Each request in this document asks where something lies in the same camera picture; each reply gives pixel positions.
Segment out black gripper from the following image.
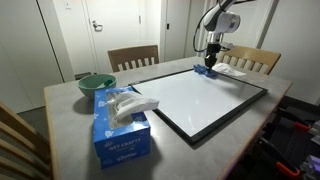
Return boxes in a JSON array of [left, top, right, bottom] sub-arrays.
[[203, 43, 222, 70]]

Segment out blue microfibre cloth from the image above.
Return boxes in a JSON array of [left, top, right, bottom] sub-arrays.
[[193, 63, 219, 79]]

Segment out black framed whiteboard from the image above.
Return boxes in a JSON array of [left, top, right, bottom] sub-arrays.
[[129, 68, 269, 146]]

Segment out crumpled white paper towel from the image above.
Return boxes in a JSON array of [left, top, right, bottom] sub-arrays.
[[211, 62, 248, 78]]

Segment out light wooden chair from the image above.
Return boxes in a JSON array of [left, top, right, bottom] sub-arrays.
[[0, 100, 54, 180], [215, 45, 282, 76]]

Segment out dark brown wooden chair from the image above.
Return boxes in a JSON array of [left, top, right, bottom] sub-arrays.
[[107, 44, 160, 74]]

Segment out white tissue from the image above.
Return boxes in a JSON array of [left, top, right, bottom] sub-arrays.
[[107, 90, 160, 122]]

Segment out blue tissue box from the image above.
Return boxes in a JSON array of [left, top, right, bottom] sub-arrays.
[[92, 85, 152, 170]]

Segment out green bowl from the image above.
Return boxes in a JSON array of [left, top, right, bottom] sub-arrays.
[[77, 73, 118, 100]]

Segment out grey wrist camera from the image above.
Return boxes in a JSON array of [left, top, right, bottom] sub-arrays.
[[219, 41, 234, 51]]

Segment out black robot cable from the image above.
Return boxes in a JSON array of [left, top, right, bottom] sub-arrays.
[[193, 4, 218, 54]]

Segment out black clamp orange handle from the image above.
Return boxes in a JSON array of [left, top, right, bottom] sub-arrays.
[[258, 136, 302, 179], [278, 108, 314, 134]]

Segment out silver door lever handle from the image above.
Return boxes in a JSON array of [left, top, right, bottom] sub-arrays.
[[91, 20, 104, 33]]

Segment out aluminium mounting rail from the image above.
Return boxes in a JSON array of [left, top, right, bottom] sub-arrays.
[[299, 154, 320, 180]]

